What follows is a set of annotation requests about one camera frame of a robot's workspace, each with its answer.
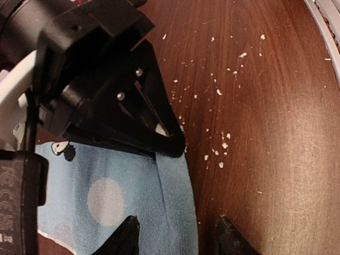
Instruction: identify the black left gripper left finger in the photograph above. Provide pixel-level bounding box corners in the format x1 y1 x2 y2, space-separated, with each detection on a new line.
95 216 140 255

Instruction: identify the aluminium front rail frame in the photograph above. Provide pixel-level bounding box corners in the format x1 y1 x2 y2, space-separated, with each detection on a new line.
304 0 339 83

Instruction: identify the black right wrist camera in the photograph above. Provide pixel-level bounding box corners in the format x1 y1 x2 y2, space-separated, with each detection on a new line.
1 150 49 254

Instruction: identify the blue patterned cloth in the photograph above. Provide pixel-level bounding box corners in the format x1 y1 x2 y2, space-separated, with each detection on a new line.
36 141 199 254

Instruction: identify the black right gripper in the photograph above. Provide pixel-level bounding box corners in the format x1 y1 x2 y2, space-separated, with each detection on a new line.
1 1 154 138

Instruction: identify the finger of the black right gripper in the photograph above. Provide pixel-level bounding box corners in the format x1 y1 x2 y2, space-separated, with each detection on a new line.
116 40 185 157
62 87 184 160

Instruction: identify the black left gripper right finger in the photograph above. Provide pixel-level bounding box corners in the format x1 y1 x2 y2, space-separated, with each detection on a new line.
215 216 260 255

